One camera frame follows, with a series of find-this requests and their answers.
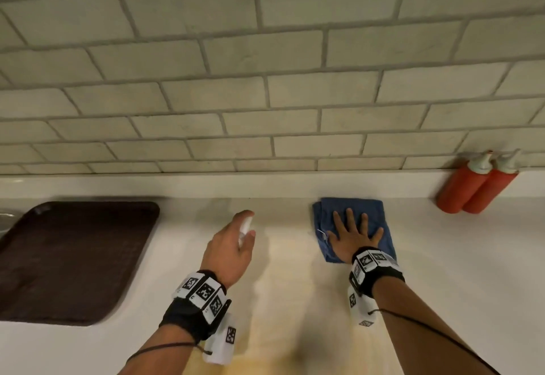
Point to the person's right hand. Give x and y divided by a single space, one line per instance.
351 240

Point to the person's left hand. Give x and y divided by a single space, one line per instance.
223 251

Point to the person's right thumb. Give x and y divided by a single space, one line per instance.
331 239

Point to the person's right little finger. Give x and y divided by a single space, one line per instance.
377 235

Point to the person's right middle finger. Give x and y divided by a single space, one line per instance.
350 218

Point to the person's left thumb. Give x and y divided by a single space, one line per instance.
248 241

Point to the white spray bottle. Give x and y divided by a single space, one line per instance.
246 225

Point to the blue cleaning cloth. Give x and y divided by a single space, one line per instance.
325 221

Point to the person's left forearm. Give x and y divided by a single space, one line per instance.
166 355

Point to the person's right forearm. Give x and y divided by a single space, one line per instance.
421 332

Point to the black wristband with marker tags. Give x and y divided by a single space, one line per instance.
374 266
200 298

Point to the red squeeze bottle white cap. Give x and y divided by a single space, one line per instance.
492 191
462 187

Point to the dark brown plastic tray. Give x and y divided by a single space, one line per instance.
72 259

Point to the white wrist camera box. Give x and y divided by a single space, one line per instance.
360 308
222 340

